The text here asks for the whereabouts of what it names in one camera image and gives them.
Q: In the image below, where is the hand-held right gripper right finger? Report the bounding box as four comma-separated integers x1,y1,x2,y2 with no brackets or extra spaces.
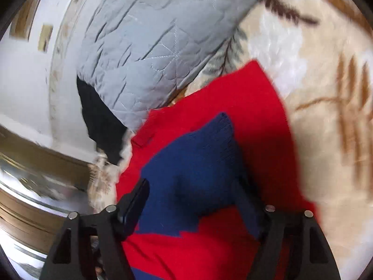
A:
237,180,341,280

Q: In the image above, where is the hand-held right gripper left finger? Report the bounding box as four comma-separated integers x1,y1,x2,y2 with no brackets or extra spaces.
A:
39,178,151,280

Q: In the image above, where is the red and blue knit sweater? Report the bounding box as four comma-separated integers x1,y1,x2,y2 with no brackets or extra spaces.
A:
116,60,321,280

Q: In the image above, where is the black cloth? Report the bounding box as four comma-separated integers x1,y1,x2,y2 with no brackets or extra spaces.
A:
76,75,129,165

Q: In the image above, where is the cream leaf print blanket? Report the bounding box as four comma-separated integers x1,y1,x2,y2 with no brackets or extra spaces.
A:
87,0,373,280

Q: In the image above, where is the wooden cabinet with glass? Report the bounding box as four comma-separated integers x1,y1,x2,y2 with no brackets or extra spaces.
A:
0,124,100,280

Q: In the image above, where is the grey quilted pillow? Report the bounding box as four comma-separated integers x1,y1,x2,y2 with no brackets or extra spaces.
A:
76,0,295,132

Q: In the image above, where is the small gold wall picture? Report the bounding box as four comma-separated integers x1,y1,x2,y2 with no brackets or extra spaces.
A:
38,23,54,53

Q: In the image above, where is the large gold wall picture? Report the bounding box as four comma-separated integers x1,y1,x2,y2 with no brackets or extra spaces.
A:
9,0,44,40

